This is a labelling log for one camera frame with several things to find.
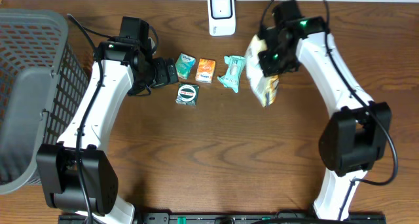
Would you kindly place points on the grey plastic mesh basket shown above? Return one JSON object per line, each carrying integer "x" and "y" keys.
{"x": 42, "y": 85}

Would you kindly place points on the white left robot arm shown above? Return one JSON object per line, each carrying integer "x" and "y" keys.
{"x": 75, "y": 173}

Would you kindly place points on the white barcode scanner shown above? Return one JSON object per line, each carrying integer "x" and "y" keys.
{"x": 222, "y": 17}

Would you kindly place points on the teal tissue pack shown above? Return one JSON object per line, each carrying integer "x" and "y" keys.
{"x": 184, "y": 65}

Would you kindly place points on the mint green wipes pack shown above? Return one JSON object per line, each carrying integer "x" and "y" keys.
{"x": 231, "y": 79}

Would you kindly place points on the yellow snack bag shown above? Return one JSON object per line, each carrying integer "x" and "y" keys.
{"x": 264, "y": 88}

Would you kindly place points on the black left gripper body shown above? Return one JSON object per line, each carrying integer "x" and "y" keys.
{"x": 162, "y": 74}

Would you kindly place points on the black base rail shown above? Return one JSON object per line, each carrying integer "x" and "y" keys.
{"x": 281, "y": 217}

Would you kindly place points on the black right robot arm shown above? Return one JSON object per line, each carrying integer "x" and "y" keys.
{"x": 357, "y": 132}

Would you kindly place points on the orange tissue pack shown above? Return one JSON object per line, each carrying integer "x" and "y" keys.
{"x": 205, "y": 70}

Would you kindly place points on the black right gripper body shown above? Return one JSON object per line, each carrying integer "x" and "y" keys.
{"x": 277, "y": 60}

